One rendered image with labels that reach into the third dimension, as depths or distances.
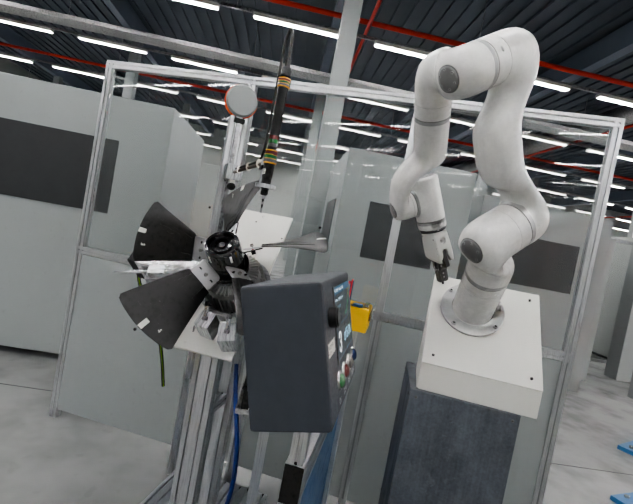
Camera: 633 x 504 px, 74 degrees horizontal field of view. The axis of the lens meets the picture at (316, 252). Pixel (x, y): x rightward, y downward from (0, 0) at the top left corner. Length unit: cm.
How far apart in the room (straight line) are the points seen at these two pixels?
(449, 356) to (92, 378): 205
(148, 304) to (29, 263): 246
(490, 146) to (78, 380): 246
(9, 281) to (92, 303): 129
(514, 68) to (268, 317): 70
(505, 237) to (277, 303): 64
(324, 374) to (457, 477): 89
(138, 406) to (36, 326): 145
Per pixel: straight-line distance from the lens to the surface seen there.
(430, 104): 109
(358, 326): 159
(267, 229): 181
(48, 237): 371
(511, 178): 103
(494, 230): 103
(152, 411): 259
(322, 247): 139
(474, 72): 90
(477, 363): 131
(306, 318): 53
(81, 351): 277
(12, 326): 392
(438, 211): 127
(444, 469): 137
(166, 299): 139
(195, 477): 181
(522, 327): 141
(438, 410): 130
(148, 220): 162
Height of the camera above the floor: 131
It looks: 2 degrees down
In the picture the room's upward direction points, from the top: 11 degrees clockwise
